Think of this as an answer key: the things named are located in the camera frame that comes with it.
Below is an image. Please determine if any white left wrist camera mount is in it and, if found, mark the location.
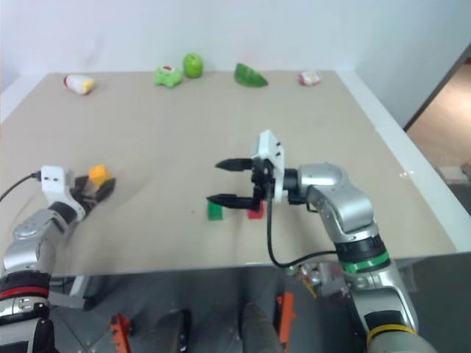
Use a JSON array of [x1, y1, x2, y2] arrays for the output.
[[40, 165, 85, 222]]

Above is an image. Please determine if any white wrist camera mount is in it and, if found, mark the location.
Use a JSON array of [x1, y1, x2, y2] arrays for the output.
[[40, 165, 85, 222], [249, 129, 287, 204]]

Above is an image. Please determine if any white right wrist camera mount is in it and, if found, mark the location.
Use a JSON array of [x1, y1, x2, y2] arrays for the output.
[[249, 129, 287, 204]]

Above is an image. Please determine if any white table frame bracket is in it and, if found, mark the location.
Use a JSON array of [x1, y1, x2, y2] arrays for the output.
[[49, 275, 90, 312]]

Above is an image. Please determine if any yellow-orange cube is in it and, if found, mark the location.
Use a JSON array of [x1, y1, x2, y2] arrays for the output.
[[88, 165, 112, 187]]

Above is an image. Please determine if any white red yellow toy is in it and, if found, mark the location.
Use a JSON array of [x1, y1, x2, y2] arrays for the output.
[[63, 74, 97, 96]]

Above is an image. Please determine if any red cube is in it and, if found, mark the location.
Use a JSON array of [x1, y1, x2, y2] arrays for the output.
[[247, 202, 266, 221]]

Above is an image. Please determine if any red white toy packet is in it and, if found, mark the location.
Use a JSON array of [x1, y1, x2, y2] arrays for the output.
[[297, 70, 322, 88]]

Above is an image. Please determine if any orange clamp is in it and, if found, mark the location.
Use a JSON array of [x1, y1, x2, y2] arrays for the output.
[[276, 291, 297, 353], [109, 313, 134, 353]]

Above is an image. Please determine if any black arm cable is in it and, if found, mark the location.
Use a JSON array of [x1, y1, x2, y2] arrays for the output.
[[265, 199, 339, 269], [0, 171, 43, 202]]

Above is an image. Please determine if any green frog-shaped toy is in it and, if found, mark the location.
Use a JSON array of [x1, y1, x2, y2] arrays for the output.
[[153, 65, 184, 90]]

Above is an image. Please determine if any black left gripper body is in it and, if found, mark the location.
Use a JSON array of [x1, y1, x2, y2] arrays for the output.
[[71, 179, 99, 218]]

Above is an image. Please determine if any brown box on floor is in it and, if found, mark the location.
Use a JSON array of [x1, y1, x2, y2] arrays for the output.
[[439, 165, 467, 182]]

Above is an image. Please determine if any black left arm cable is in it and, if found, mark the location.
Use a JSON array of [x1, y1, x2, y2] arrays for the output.
[[0, 171, 43, 202]]

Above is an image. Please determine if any green cube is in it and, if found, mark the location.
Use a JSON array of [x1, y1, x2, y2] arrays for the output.
[[207, 200, 226, 222]]

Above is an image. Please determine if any colourful clutter under table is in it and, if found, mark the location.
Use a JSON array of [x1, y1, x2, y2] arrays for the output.
[[288, 261, 351, 299]]

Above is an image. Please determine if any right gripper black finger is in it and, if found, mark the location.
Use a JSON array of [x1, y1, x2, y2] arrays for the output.
[[214, 157, 255, 174], [206, 193, 259, 211]]

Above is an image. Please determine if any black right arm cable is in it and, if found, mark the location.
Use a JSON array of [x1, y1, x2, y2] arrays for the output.
[[265, 199, 339, 269]]

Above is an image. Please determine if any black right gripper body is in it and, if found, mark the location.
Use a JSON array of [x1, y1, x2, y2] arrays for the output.
[[251, 158, 277, 203]]

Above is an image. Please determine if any green toy melon slice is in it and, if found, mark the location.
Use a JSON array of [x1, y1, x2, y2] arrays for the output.
[[234, 62, 270, 88]]

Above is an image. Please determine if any green toy apple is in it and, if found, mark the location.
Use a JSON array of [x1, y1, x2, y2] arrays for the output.
[[183, 53, 205, 79]]

